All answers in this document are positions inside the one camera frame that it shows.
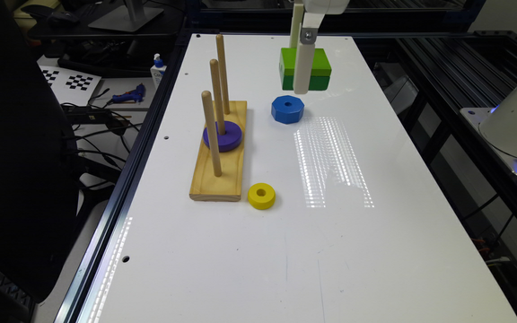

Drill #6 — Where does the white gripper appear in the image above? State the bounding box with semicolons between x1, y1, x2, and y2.
289;0;350;94

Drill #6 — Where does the green square block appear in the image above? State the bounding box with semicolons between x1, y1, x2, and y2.
279;48;332;91

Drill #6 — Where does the blue octagonal block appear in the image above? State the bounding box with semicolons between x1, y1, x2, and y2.
271;95;304;124

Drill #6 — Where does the rear wooden peg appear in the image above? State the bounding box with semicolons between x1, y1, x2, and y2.
215;34;230;115

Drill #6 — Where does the wooden peg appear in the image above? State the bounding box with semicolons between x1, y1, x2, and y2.
201;91;222;177
209;58;226;135
215;34;230;115

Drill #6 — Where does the middle wooden peg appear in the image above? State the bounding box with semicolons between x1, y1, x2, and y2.
209;58;226;135

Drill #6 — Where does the front wooden peg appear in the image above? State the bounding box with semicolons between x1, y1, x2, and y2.
201;91;222;177

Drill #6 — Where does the white lotion bottle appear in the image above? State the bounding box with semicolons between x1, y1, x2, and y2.
150;53;166;87

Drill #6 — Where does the wooden peg base board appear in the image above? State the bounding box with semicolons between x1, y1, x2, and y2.
188;100;249;203

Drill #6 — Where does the silver monitor stand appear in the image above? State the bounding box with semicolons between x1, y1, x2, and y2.
88;0;164;32

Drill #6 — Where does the blue glue gun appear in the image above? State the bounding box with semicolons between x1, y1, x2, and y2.
108;83;145;104

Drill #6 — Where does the checkerboard calibration sheet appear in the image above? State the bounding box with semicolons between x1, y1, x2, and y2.
39;65;101;106

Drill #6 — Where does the black computer mouse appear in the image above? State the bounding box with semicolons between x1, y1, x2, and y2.
47;11;80;27

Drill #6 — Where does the purple ring block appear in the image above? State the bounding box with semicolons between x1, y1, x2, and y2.
217;121;243;153

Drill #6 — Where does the yellow ring block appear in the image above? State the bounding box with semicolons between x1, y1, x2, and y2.
248;183;276;210

